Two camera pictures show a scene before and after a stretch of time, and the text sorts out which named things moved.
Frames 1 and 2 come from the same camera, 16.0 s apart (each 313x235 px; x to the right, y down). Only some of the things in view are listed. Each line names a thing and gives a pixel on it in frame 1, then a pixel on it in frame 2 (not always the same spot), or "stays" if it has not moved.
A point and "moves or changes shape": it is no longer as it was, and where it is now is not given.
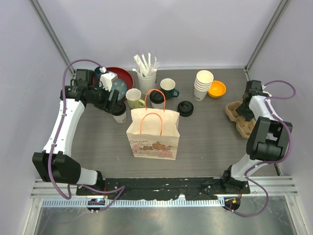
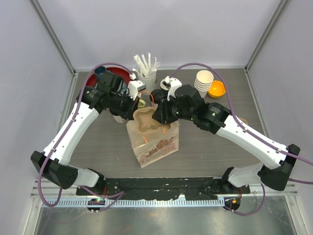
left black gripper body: (101, 97) to (124, 105)
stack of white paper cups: (203, 81) stays
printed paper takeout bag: (153, 133) moves or changes shape
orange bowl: (216, 89) stays
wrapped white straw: (145, 70) stays
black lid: (156, 97) stays
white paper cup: (121, 119) stays
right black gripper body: (245, 111) to (173, 110)
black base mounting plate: (193, 188) stays
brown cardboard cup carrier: (244, 127) moves or changes shape
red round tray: (122, 74) stays
